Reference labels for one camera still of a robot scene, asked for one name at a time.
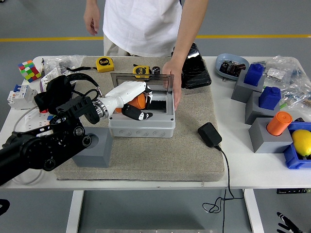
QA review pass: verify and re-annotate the yellow round tape measure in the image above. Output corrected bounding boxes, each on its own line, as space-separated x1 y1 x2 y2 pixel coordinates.
133 65 151 79

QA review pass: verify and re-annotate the person's right hand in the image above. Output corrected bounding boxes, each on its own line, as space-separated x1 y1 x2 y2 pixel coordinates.
83 6 101 36

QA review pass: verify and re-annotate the smoky transparent box lid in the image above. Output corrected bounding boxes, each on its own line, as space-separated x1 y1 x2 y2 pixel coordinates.
110 72 175 94

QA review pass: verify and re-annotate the person's left hand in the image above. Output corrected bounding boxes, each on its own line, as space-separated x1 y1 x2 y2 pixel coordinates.
162 58 183 112

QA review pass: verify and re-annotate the white purple printed packet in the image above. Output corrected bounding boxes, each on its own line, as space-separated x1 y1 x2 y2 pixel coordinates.
39 67 64 92

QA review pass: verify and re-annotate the black power adapter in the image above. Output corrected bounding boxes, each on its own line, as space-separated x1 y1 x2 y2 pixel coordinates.
197 122 223 148

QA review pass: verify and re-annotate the grey block holder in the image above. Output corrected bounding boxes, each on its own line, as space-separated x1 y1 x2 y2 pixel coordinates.
230 71 266 104
248 117 294 153
244 91 282 126

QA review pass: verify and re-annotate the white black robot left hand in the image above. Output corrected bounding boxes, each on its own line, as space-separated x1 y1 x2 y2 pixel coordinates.
104 81 154 121

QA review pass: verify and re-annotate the black adapter cord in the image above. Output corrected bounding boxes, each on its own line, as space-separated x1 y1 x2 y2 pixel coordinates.
202 144 244 233

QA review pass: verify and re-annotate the grey electrical enclosure box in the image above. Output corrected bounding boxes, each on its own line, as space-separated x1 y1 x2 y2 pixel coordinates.
108 93 176 138

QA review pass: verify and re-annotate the yellow tape measure black strap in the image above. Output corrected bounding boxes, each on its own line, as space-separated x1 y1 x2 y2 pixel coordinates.
66 57 115 73

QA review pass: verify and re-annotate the white circuit breaker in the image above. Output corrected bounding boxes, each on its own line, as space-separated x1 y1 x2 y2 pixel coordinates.
7 84 38 111

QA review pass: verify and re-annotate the white power cable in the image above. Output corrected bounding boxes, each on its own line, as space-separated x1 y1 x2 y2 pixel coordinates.
12 106 45 185

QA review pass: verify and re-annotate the yellow lemon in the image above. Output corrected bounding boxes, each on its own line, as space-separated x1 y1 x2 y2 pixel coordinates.
291 129 311 157

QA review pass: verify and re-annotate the black glossy case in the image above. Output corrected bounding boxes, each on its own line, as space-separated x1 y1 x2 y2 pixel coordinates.
181 43 212 89

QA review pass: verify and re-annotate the blue plastic bin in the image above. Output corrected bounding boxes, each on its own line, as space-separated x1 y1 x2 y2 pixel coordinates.
282 121 311 169

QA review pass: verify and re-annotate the light blue bowl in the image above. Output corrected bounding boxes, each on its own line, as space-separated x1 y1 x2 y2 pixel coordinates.
215 53 250 82

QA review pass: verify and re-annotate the orange cylinder battery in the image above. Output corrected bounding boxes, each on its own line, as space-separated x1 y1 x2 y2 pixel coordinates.
266 111 293 136
115 95 148 114

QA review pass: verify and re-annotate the dark electronic parts pile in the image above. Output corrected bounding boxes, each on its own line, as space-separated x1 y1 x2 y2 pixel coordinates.
220 59 246 76

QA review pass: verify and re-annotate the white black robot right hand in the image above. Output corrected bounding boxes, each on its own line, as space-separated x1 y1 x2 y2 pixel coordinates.
276 212 303 233

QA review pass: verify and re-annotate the beige-grey foam mat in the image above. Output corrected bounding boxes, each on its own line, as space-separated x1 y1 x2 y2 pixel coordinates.
52 56 225 182

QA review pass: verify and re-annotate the large colourful puzzle cube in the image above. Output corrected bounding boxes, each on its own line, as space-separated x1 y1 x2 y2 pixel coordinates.
17 60 42 83

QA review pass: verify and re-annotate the black cloth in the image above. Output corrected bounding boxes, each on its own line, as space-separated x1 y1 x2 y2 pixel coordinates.
34 75 73 115

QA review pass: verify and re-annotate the black table control panel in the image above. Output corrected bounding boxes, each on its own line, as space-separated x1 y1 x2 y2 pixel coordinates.
276 188 311 195

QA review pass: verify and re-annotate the grey breaker module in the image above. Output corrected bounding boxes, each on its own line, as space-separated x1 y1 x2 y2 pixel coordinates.
62 70 78 85

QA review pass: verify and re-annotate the white table leg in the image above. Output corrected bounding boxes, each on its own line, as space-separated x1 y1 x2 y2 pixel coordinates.
243 189 264 233
65 190 85 233

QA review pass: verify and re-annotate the clear bag of small parts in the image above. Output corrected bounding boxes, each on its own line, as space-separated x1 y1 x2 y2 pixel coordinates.
43 55 86 73

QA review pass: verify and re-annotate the person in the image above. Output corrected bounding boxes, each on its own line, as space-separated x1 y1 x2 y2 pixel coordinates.
102 0 185 58

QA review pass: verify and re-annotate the blue bottle-shaped block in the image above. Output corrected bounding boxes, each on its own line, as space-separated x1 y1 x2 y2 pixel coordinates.
258 86 282 111
243 63 265 87

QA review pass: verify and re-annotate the grey block with round hole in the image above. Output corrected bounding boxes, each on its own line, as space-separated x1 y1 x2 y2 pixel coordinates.
72 126 114 168

